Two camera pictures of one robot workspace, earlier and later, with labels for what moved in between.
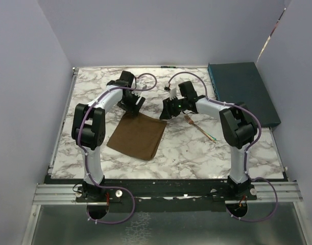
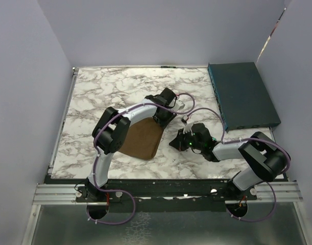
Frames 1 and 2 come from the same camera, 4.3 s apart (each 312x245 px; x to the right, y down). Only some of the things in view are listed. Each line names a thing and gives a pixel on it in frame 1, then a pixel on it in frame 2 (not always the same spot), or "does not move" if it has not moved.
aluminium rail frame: x=50 y=194 does not move
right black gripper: x=168 y=110 -> x=178 y=142
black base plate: x=162 y=195 does not move
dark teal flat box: x=237 y=82 does not move
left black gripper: x=133 y=108 -> x=164 y=123
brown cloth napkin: x=138 y=136 does not move
